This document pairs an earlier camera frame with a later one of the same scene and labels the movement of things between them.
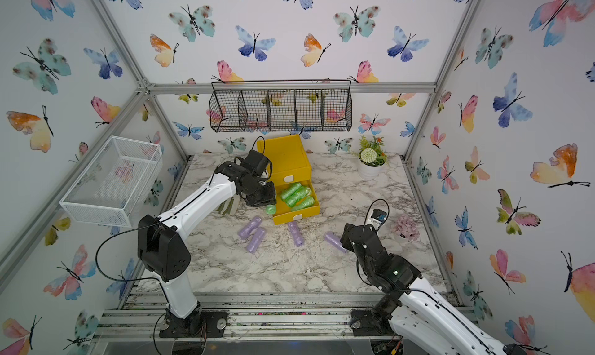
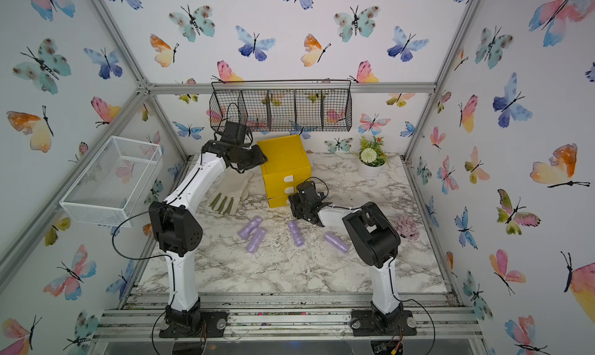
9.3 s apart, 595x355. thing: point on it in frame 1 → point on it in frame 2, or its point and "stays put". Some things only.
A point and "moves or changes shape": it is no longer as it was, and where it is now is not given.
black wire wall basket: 275,105 stays put
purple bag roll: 335,240 stays put
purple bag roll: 249,227 stays put
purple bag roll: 297,234 stays put
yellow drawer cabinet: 290,166 moves or changes shape
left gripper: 270,198 → 259,158
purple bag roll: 258,239 stays put
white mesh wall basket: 108,189 stays put
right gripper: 346,239 → 292,200
